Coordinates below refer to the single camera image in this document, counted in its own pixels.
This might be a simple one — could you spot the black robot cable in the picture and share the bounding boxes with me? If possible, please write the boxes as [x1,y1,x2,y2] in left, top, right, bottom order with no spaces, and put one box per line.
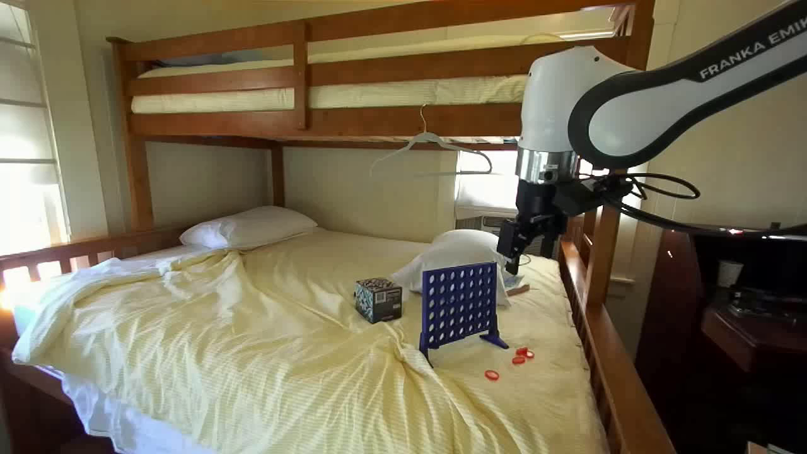
[587,168,807,240]

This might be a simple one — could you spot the plump white pillow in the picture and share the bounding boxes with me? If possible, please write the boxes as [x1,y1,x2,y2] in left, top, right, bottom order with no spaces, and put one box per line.
[389,226,530,307]

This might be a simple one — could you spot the black patterned box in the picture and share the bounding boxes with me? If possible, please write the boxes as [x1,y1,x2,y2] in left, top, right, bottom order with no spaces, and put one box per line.
[351,275,406,325]

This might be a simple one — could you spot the dark wooden dresser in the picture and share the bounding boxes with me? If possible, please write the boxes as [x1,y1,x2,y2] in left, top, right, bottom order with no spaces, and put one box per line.
[632,225,807,454]

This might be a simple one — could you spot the wooden bunk bed frame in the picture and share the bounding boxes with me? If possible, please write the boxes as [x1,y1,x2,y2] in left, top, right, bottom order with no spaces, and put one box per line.
[0,0,676,454]

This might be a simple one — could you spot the white plastic clothes hanger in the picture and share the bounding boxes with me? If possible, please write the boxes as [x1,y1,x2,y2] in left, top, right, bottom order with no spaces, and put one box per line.
[375,107,496,178]

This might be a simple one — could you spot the flat white pillow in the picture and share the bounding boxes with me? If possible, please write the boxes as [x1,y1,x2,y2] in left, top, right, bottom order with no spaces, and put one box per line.
[175,203,320,251]

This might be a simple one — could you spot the blue gameboard with holes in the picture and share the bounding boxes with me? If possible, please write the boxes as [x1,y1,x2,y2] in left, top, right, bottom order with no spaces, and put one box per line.
[416,260,511,354]

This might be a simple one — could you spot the pale yellow bunk mattress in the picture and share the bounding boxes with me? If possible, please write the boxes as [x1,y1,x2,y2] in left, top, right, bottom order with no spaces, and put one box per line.
[128,4,624,115]

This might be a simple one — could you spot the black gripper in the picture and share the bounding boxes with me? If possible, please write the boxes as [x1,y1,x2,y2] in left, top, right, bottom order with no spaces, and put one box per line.
[493,177,569,278]

